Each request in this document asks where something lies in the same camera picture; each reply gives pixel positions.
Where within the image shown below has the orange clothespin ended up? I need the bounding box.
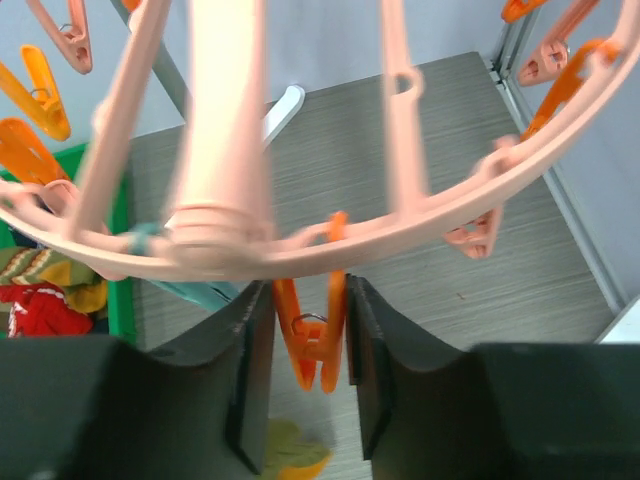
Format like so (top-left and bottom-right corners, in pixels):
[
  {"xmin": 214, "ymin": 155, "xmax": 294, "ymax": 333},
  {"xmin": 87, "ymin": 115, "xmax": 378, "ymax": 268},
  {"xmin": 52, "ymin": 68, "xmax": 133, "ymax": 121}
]
[
  {"xmin": 272, "ymin": 210, "xmax": 350, "ymax": 395},
  {"xmin": 1, "ymin": 44, "xmax": 71, "ymax": 142},
  {"xmin": 1, "ymin": 118, "xmax": 70, "ymax": 185},
  {"xmin": 520, "ymin": 38, "xmax": 621, "ymax": 142}
]

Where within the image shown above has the pink round sock hanger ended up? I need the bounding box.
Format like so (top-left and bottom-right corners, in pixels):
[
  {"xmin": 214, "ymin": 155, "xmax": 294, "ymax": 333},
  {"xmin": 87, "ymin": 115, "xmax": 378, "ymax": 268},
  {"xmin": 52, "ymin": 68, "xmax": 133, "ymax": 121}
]
[{"xmin": 0, "ymin": 0, "xmax": 640, "ymax": 282}]

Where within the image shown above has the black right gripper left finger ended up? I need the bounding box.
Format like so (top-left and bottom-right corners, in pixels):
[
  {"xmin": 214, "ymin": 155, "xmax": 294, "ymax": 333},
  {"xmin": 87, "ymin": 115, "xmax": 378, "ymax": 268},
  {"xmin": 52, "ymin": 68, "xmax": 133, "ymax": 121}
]
[{"xmin": 1, "ymin": 281, "xmax": 274, "ymax": 479}]

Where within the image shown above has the silver rack upright pole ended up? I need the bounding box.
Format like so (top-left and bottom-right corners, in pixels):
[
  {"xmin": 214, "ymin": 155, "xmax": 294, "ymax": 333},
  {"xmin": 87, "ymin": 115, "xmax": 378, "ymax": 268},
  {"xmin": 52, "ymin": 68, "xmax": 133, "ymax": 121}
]
[{"xmin": 110, "ymin": 0, "xmax": 189, "ymax": 126}]

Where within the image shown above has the red patterned sock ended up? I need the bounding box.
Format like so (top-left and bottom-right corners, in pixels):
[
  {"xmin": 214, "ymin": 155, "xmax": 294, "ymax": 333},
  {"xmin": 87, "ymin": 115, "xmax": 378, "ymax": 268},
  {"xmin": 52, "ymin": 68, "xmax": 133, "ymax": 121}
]
[{"xmin": 1, "ymin": 284, "xmax": 94, "ymax": 337}]

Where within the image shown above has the teal clothespin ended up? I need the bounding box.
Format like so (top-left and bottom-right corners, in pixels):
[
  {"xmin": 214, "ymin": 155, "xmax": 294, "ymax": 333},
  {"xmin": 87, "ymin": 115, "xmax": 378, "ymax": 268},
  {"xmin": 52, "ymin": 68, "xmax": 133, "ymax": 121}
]
[{"xmin": 129, "ymin": 223, "xmax": 239, "ymax": 312}]

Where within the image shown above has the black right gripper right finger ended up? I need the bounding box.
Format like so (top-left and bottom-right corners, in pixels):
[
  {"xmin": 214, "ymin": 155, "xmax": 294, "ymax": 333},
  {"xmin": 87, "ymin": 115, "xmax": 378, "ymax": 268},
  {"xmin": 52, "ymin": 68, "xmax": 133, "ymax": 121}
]
[{"xmin": 347, "ymin": 276, "xmax": 639, "ymax": 479}]

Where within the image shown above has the pink clothespin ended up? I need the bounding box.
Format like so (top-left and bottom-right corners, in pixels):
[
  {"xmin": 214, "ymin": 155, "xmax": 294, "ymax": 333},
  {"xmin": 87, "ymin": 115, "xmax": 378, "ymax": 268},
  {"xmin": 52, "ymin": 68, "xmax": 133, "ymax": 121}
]
[
  {"xmin": 443, "ymin": 206, "xmax": 503, "ymax": 259},
  {"xmin": 26, "ymin": 0, "xmax": 93, "ymax": 75}
]

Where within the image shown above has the green plastic tray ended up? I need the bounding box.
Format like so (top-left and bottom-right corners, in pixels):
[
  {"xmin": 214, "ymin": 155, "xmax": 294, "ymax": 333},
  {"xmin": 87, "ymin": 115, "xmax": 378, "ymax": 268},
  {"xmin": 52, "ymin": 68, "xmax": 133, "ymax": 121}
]
[{"xmin": 0, "ymin": 142, "xmax": 137, "ymax": 346}]

